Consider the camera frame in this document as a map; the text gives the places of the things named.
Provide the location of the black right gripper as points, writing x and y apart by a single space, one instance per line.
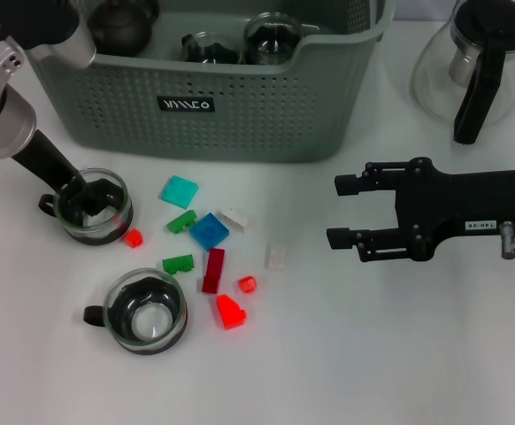
461 199

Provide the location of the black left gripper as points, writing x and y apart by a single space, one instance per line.
49 161

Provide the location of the glass jar with bricks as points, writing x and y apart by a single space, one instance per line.
94 234

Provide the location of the small red building brick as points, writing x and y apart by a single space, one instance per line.
133 239
248 284

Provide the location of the glass teacup black holder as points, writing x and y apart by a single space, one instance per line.
211 51
147 323
275 42

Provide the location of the grey perforated storage bin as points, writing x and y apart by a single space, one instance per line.
262 124

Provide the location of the cyan square building brick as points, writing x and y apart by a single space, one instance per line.
180 191

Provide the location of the green building brick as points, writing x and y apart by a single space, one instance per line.
180 222
178 265

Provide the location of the white building brick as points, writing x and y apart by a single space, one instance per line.
276 256
235 219

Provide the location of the blue square building brick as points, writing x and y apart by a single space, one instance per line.
209 231

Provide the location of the dark red long brick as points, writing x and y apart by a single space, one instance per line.
213 270

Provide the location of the dark clay teapot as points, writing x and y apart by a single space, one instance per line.
120 31

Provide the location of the orange-red sloped brick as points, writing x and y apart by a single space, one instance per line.
231 313

